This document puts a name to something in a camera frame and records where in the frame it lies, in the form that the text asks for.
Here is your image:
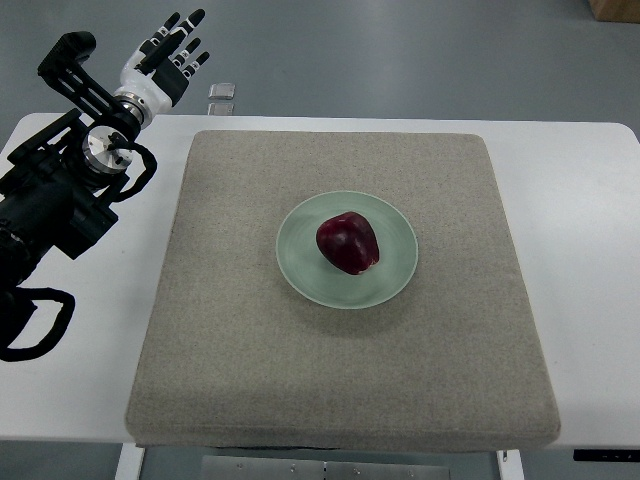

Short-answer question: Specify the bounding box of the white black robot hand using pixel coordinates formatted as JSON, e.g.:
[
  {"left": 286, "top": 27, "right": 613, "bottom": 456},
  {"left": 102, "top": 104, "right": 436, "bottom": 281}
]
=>
[{"left": 115, "top": 9, "right": 210, "bottom": 115}]

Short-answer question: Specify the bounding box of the red apple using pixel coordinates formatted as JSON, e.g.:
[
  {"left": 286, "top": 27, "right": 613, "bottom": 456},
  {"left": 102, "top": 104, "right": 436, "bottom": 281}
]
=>
[{"left": 315, "top": 211, "right": 380, "bottom": 275}]

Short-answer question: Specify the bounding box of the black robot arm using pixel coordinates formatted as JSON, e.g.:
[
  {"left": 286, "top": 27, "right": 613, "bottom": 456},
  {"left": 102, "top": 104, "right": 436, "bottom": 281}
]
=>
[{"left": 1, "top": 31, "right": 157, "bottom": 362}]

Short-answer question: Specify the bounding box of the lower floor socket plate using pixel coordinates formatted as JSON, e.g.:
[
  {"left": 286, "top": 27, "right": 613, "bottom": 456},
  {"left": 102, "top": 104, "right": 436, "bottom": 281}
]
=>
[{"left": 207, "top": 102, "right": 234, "bottom": 116}]

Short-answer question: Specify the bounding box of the floor socket plate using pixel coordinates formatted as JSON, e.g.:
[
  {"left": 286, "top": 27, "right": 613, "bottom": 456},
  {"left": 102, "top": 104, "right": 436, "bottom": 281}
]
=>
[
  {"left": 208, "top": 83, "right": 236, "bottom": 100},
  {"left": 207, "top": 102, "right": 234, "bottom": 116}
]

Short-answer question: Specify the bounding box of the upper floor socket plate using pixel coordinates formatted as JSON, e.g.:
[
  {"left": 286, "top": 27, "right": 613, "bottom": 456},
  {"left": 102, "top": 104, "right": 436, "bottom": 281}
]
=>
[{"left": 208, "top": 83, "right": 236, "bottom": 100}]

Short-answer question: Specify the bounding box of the pale green plate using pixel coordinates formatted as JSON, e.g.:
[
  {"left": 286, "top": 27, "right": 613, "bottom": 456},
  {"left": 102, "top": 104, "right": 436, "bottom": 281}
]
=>
[{"left": 275, "top": 191, "right": 419, "bottom": 310}]

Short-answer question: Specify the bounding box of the beige fabric mat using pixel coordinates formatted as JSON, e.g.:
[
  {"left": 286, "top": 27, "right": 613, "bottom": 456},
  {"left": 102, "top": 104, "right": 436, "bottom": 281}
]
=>
[{"left": 125, "top": 130, "right": 561, "bottom": 452}]

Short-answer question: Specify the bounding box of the white table leg left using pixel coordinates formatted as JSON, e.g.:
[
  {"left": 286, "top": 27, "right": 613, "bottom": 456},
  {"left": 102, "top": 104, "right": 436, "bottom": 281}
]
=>
[{"left": 114, "top": 443, "right": 145, "bottom": 480}]

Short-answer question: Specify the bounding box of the white table leg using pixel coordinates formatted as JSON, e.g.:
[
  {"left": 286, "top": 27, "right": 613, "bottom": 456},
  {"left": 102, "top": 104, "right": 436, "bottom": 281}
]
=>
[
  {"left": 114, "top": 443, "right": 145, "bottom": 480},
  {"left": 496, "top": 450, "right": 525, "bottom": 480}
]

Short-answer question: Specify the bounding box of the cardboard box corner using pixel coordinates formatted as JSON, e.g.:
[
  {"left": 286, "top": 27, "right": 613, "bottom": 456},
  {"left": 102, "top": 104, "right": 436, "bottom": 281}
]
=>
[{"left": 588, "top": 0, "right": 640, "bottom": 23}]

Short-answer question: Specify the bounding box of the white table leg right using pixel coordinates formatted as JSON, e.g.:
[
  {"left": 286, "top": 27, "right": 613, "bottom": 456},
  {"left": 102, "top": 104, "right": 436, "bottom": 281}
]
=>
[{"left": 496, "top": 450, "right": 525, "bottom": 480}]

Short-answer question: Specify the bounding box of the black table control panel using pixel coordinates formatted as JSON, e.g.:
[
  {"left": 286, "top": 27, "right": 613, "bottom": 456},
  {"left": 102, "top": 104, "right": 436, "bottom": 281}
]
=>
[{"left": 573, "top": 449, "right": 640, "bottom": 463}]

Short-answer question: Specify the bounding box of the metal base plate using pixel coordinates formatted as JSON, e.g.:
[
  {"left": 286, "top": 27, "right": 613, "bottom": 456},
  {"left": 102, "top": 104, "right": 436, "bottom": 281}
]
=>
[{"left": 200, "top": 456, "right": 451, "bottom": 480}]

